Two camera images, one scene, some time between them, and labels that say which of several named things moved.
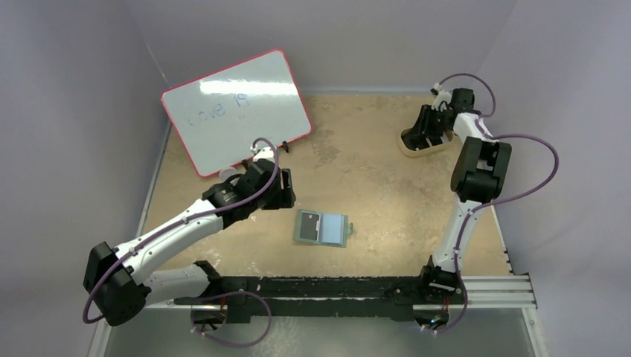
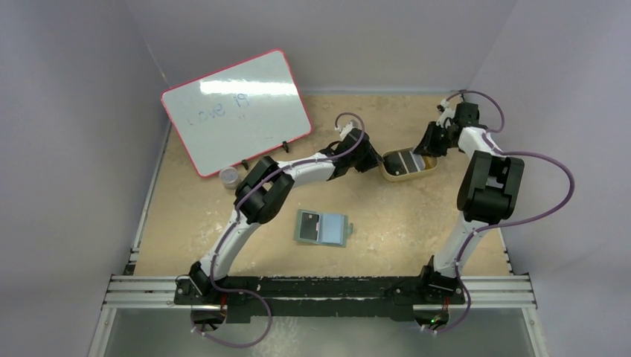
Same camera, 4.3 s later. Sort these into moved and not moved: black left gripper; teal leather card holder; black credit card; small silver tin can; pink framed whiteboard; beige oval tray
Moved: beige oval tray; black left gripper
Not moved: small silver tin can; pink framed whiteboard; teal leather card holder; black credit card
